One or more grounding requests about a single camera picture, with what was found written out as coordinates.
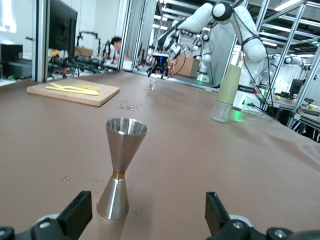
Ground yellow plastic knife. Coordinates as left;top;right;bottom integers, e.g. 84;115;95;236
45;85;100;97

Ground black monitor screen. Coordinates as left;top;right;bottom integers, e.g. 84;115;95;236
47;0;79;52

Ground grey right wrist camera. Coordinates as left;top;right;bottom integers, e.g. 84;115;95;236
152;52;170;63

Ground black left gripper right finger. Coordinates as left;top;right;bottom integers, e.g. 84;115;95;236
204;191;231;238

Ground green sleeved glass bottle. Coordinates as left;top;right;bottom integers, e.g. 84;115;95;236
210;65;243;124

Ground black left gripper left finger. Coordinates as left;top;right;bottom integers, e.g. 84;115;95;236
59;190;94;238

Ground brown cardboard box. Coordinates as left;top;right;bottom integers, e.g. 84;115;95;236
171;55;201;79

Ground wooden cutting board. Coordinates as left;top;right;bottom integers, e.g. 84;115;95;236
26;79;121;108

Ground spilled liquid drops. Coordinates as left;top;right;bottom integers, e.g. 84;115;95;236
116;99;142;111

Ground yellow plastic fork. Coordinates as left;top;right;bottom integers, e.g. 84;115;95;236
50;83;84;91

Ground seated person dark hair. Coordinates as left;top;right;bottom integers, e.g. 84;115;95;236
105;35;124;64

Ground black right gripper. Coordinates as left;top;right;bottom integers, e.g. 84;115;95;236
146;61;169;80

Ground steel double-cone jigger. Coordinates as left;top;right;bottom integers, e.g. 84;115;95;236
95;116;149;221

